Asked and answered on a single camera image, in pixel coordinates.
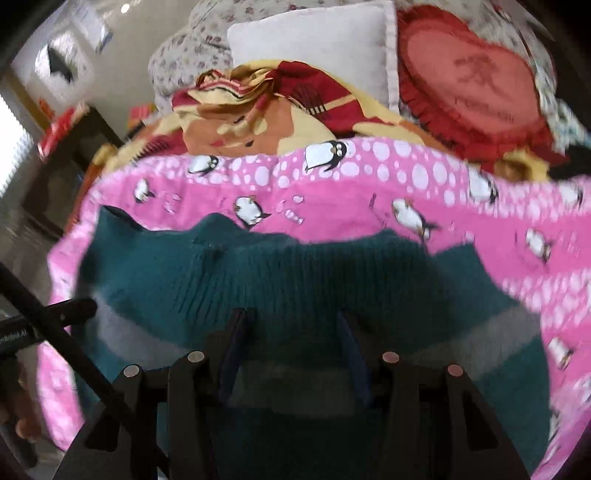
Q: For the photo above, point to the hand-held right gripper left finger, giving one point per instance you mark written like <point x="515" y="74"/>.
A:
<point x="231" y="350"/>

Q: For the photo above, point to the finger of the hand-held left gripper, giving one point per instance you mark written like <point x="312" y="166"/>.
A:
<point x="76" y="308"/>

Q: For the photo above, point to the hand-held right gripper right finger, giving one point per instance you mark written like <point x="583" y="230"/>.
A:
<point x="358" y="364"/>

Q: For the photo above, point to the teal grey-striped sweater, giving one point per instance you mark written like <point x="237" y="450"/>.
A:
<point x="286" y="277"/>

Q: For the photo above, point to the person's left hand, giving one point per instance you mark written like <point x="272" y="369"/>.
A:
<point x="27" y="415"/>

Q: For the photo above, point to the dark wooden cabinet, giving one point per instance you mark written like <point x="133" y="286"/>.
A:
<point x="69" y="184"/>

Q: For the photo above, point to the pink penguin print blanket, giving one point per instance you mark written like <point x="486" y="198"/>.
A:
<point x="346" y="203"/>

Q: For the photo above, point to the red box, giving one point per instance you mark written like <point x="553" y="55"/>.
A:
<point x="60" y="129"/>

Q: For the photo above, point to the red packet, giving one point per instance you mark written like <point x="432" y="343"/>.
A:
<point x="141" y="113"/>

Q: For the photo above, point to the red yellow plaid blanket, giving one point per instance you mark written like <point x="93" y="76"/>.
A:
<point x="258" y="120"/>

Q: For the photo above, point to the red heart-shaped cushion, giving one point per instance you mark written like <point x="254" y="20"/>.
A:
<point x="471" y="78"/>

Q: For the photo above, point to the white pillow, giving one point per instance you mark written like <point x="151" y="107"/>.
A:
<point x="314" y="41"/>

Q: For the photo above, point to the red wall sticker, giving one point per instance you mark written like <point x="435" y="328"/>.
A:
<point x="47" y="106"/>

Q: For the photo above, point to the wall poster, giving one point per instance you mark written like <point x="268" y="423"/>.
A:
<point x="69" y="46"/>

